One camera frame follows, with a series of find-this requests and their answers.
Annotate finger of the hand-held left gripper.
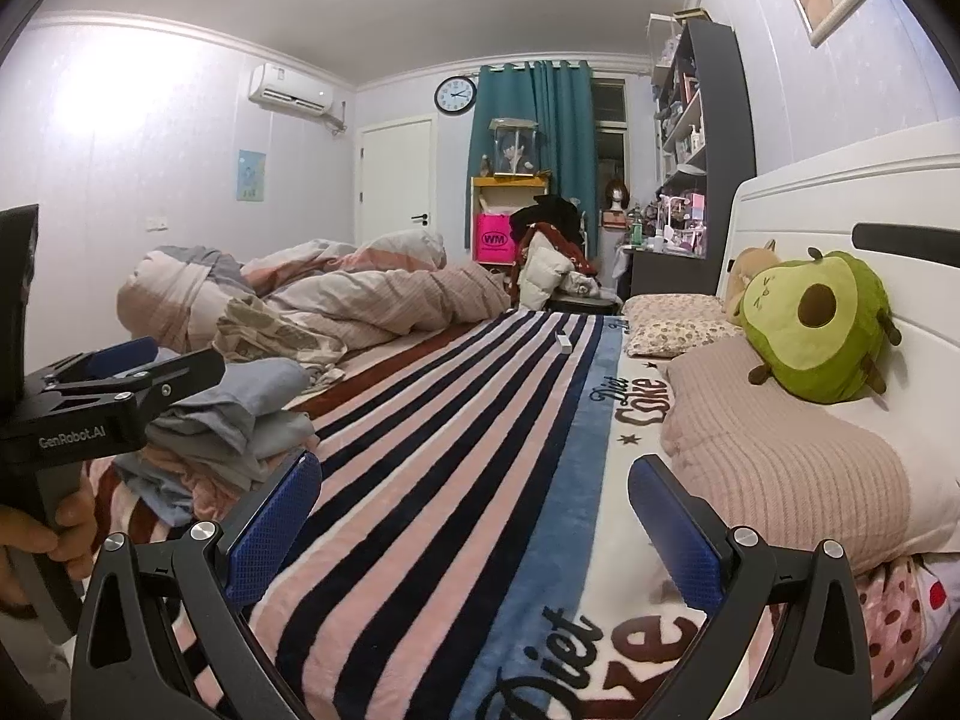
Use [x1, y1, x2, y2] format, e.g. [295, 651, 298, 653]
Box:
[45, 349, 227, 421]
[26, 336, 160, 391]

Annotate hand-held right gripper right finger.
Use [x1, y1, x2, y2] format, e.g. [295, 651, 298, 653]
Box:
[628, 454, 875, 720]

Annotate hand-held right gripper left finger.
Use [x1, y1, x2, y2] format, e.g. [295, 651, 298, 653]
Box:
[69, 448, 325, 720]

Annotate light blue pants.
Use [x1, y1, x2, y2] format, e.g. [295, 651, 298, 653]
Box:
[112, 356, 316, 526]

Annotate person's left hand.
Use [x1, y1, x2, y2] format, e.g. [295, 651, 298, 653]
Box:
[0, 481, 97, 611]

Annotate pink cloth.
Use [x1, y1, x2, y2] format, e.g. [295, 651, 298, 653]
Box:
[139, 444, 260, 518]

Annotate beige camouflage cloth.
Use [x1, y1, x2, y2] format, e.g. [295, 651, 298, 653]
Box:
[214, 294, 346, 389]

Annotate pink ribbed pillow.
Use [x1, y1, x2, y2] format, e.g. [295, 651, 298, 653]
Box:
[660, 336, 960, 575]

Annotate striped fleece blanket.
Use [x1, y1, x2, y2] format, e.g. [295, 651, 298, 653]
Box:
[82, 307, 758, 720]

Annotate floral pillow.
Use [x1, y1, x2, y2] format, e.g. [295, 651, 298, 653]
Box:
[621, 292, 743, 359]

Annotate pink striped duvet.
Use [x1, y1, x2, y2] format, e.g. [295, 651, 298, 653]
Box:
[116, 229, 515, 357]

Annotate polka dot cloth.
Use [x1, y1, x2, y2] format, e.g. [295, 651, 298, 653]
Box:
[855, 555, 950, 691]

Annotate green avocado plush toy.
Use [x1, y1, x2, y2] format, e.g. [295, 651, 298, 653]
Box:
[739, 247, 901, 404]

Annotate dark desk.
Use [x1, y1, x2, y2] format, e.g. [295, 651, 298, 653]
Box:
[619, 236, 732, 301]

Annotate tan plush toy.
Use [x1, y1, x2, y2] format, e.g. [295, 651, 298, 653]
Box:
[721, 240, 782, 316]

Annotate white door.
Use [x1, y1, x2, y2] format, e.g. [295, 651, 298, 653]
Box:
[354, 114, 437, 248]

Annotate pile of clothes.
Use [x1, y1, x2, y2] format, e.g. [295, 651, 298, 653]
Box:
[510, 195, 623, 312]

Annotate white air conditioner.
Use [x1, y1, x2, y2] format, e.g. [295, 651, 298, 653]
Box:
[247, 64, 336, 119]

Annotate pink shopping bag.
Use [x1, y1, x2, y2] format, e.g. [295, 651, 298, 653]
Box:
[474, 211, 518, 265]

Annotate mannequin head with wig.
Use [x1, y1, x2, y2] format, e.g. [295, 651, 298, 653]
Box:
[600, 178, 631, 230]

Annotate yellow shelf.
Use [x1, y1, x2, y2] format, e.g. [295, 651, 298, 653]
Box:
[469, 174, 552, 263]

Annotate white headboard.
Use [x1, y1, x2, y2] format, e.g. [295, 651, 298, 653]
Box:
[716, 120, 960, 533]

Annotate window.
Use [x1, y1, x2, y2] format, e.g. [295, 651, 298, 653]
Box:
[591, 75, 627, 256]

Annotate clear display case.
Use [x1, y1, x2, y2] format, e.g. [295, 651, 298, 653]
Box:
[487, 118, 539, 179]

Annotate grey shelf unit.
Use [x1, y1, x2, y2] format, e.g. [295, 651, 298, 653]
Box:
[646, 11, 757, 278]

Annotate teal curtain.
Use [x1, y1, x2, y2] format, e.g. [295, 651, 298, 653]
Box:
[466, 60, 601, 260]

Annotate blue wall poster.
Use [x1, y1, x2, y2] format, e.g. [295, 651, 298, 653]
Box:
[236, 148, 269, 203]

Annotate round wall clock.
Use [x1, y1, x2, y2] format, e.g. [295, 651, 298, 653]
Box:
[433, 76, 478, 116]

